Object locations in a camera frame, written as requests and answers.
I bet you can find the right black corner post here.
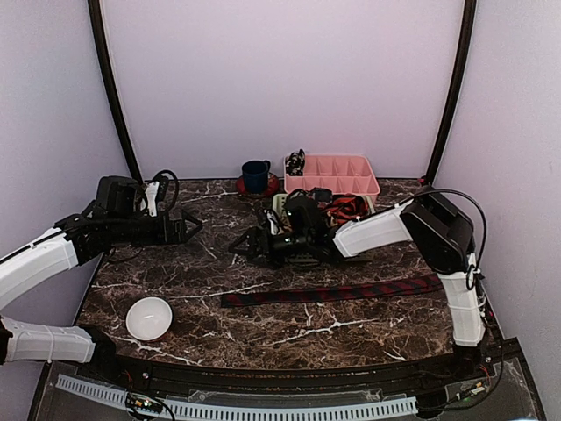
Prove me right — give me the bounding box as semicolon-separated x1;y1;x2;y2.
422;0;477;185

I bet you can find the left black corner post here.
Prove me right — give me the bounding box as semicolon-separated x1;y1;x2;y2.
87;0;143;182

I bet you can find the black red striped tie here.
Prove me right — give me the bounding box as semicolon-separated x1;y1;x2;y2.
323;195;370;226

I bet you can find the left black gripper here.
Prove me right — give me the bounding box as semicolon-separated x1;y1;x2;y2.
109;209;202;246

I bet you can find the dark blue mug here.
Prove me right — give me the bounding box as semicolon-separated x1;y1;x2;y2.
242;160;271;194

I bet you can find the red saucer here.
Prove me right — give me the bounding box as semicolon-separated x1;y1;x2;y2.
235;174;281;197

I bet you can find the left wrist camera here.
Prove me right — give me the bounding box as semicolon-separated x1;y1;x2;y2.
140;182;160;218

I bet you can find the rolled black floral tie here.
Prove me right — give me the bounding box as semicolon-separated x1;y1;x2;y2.
285;149;306;176

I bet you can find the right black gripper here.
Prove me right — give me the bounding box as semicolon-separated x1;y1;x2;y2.
231;225;312;268

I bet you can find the green perforated plastic basket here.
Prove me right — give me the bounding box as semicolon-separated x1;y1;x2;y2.
272;194;374;230

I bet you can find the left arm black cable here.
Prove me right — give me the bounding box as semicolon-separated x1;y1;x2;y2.
104;169;180;264

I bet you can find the black corner post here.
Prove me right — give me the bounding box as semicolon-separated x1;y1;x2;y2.
422;0;477;185
87;0;143;182

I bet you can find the dark floral tie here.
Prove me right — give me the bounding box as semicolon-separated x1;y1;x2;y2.
286;188;333;210

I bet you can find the black front rail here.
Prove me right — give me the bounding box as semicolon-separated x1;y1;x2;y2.
81;346;501;395

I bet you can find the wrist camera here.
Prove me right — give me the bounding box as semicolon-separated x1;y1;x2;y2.
140;182;160;218
263;209;285;236

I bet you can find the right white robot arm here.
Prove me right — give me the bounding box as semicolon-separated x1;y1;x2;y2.
229;188;486;381

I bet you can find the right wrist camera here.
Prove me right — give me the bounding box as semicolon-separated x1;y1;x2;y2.
263;209;285;236

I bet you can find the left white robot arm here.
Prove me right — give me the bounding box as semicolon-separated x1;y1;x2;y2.
1;170;202;382

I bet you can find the pink divided organizer box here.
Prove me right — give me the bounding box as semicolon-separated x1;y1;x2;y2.
284;154;380;203

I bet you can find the white slotted cable duct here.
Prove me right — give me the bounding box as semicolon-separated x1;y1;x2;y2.
55;375;418;420

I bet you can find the white bowl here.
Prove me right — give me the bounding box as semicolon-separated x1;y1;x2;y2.
125;296;174;342

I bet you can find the red navy striped tie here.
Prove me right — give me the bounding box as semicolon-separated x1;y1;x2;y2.
220;274;444;308

